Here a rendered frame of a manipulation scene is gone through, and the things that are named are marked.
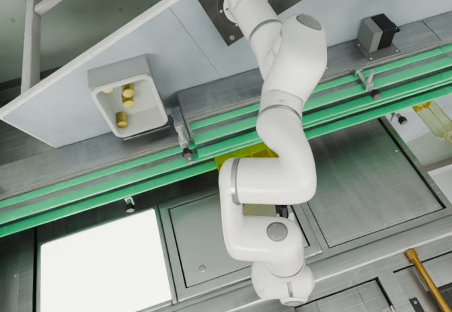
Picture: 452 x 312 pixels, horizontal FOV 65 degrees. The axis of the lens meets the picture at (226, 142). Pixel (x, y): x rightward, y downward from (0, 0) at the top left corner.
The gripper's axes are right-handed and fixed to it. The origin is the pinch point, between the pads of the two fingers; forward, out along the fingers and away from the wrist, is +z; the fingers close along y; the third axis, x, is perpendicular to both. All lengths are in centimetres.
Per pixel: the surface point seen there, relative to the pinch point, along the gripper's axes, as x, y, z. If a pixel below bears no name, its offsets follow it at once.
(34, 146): 99, -15, 41
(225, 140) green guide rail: 15.8, 7.1, 20.2
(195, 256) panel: 28.1, -13.7, -10.0
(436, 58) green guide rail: -55, 16, 40
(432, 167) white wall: -223, -297, 193
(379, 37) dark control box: -36, 24, 44
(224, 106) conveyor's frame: 15.0, 16.6, 26.2
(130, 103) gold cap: 43, 23, 24
